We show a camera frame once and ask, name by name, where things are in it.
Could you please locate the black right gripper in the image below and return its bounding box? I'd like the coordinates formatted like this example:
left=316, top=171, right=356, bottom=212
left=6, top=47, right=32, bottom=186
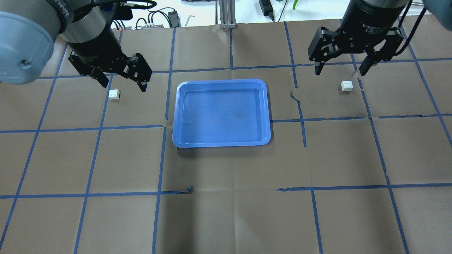
left=308, top=0, right=405, bottom=76

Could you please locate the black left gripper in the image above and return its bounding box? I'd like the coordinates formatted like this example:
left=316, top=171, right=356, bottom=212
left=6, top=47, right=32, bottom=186
left=66, top=21, right=152, bottom=92

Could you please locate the white block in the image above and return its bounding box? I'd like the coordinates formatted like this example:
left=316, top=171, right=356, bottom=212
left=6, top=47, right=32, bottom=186
left=340, top=80, right=353, bottom=92
left=108, top=89, right=120, bottom=100

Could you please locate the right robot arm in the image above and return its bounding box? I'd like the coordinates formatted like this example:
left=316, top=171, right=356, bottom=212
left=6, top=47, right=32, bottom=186
left=307, top=0, right=451, bottom=75

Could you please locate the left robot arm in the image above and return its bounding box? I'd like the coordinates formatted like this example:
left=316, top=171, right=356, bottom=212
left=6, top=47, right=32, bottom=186
left=0, top=0, right=152, bottom=92

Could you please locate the blue plastic tray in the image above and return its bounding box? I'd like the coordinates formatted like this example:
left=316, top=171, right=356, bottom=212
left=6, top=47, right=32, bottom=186
left=172, top=79, right=272, bottom=148

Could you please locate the black power brick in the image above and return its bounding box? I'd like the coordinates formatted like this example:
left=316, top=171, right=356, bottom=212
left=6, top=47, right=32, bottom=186
left=168, top=10, right=180, bottom=28

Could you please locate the black power adapter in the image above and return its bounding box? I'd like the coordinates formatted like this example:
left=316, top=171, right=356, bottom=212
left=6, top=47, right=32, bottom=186
left=258, top=0, right=274, bottom=20

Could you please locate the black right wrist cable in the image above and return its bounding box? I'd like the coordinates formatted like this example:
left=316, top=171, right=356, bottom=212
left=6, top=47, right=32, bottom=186
left=394, top=0, right=429, bottom=56

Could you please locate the aluminium frame post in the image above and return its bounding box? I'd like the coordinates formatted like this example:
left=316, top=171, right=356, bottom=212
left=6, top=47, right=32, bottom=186
left=218, top=0, right=237, bottom=29

